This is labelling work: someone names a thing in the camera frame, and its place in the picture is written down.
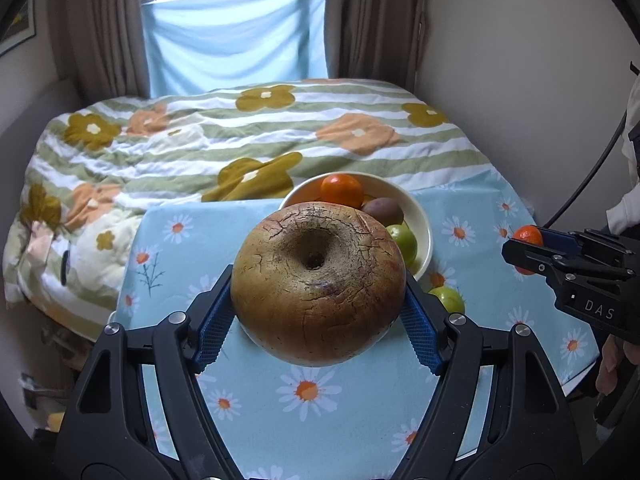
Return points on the small orange tangerine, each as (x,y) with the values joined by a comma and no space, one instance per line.
(527,235)

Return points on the person's right hand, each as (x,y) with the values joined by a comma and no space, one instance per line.
(611,367)

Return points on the white hanging garment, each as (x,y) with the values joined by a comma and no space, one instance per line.
(627,180)

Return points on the wrinkled brown apple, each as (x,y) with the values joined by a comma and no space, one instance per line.
(317,285)

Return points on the large orange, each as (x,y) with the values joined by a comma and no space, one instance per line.
(341,191)

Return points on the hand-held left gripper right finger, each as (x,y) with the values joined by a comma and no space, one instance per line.
(422,330)

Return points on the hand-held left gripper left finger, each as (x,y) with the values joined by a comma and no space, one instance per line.
(212,327)

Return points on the yellow plastic object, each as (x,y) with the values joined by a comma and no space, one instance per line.
(56,421)

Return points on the brown kiwi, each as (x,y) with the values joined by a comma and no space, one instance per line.
(384,211)

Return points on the light blue hanging cloth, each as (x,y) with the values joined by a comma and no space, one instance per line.
(230,40)

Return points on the cream bowl with cartoon print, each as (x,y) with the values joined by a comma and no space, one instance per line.
(422,220)

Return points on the brown curtain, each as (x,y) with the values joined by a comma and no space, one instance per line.
(105,30)
(375,20)

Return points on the striped floral blanket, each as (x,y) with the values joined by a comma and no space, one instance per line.
(200,145)

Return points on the framed wall poster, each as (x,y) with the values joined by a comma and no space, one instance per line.
(17,25)

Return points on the light blue daisy tablecloth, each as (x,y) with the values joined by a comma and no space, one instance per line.
(310,410)

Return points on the pear-shaped green fruit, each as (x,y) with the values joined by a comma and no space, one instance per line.
(448,300)

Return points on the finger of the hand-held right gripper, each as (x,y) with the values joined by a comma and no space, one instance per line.
(560,241)
(532,257)

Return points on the round green apple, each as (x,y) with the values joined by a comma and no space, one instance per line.
(404,244)

